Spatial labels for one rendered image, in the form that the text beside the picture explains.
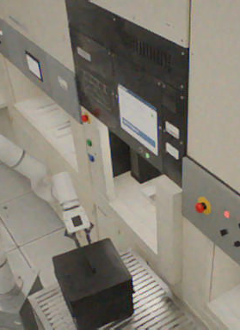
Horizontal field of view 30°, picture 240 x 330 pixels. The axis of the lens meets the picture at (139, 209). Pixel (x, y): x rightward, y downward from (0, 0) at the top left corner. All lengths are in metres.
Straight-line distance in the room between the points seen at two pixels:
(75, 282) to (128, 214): 0.64
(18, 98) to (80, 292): 2.19
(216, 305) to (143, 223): 0.63
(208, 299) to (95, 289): 0.50
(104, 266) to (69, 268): 0.16
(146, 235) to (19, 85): 1.87
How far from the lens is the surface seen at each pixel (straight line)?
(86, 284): 1.94
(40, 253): 3.57
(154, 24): 1.59
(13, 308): 2.27
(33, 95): 3.81
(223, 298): 2.06
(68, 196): 1.96
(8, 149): 1.83
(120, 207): 2.50
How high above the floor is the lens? 2.49
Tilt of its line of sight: 41 degrees down
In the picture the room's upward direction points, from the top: 4 degrees counter-clockwise
